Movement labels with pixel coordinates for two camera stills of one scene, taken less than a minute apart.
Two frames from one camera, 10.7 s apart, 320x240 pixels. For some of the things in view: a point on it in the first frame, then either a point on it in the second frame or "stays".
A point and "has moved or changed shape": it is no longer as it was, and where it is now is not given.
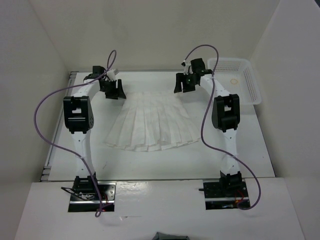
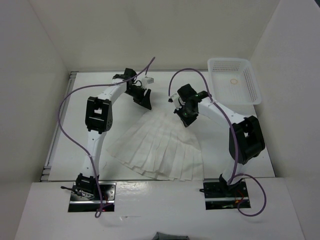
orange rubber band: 232,83 stays
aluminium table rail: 45,173 stays
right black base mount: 224,193 stays
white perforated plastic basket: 237,76 stays
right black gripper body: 189,79 -> 187,116
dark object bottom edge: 160,236 stays
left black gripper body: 109,85 -> 136,92
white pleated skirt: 151,121 has moved or changed shape
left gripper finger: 121,93 -> 145,101
